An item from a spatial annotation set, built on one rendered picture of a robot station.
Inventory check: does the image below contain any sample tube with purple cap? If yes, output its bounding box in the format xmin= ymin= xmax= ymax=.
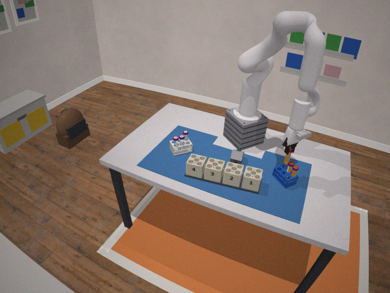
xmin=284 ymin=147 xmax=293 ymax=165
xmin=287 ymin=161 xmax=294 ymax=173
xmin=291 ymin=165 xmax=299 ymax=177

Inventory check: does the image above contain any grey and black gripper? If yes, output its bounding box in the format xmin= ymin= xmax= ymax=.
xmin=282 ymin=126 xmax=300 ymax=155

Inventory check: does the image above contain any blue flat mat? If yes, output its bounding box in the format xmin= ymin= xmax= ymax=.
xmin=137 ymin=126 xmax=312 ymax=224

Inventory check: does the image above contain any blue tube rack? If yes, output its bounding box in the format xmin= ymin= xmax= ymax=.
xmin=273 ymin=164 xmax=298 ymax=188

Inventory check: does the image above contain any white tube rack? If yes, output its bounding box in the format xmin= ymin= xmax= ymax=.
xmin=170 ymin=138 xmax=192 ymax=156

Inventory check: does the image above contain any beige bucket adapter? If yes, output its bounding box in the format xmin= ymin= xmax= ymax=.
xmin=186 ymin=153 xmax=207 ymax=178
xmin=204 ymin=157 xmax=225 ymax=183
xmin=241 ymin=166 xmax=263 ymax=192
xmin=222 ymin=162 xmax=244 ymax=187

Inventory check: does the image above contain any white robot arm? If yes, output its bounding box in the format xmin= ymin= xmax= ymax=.
xmin=233 ymin=11 xmax=326 ymax=141

